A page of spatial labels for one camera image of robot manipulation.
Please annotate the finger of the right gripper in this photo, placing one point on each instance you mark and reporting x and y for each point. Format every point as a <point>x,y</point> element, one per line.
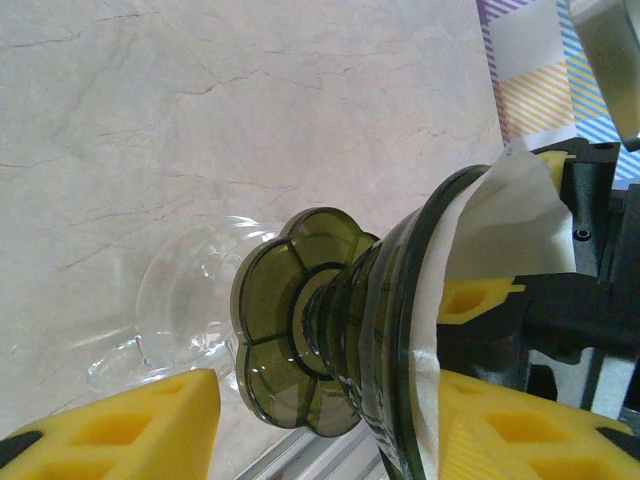
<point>475,300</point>
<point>555,167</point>

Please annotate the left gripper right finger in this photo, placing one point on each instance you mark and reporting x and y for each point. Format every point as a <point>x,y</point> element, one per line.
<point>525,445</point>

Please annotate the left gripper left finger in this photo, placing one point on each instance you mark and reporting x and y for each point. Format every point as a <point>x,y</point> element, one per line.
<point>150,440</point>

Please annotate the white paper coffee filter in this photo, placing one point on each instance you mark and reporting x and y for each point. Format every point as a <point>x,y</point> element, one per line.
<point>500,235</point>

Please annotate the clear plastic coffee dripper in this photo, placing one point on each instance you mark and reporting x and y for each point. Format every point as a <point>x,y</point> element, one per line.
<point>175,300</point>

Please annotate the green plastic coffee dripper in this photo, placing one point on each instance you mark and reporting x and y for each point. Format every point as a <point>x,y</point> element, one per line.
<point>280,310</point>

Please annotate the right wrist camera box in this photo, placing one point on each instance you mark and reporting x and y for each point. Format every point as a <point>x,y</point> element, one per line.
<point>610,60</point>

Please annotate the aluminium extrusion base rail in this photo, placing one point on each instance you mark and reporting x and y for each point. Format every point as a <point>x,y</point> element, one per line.
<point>320,460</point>

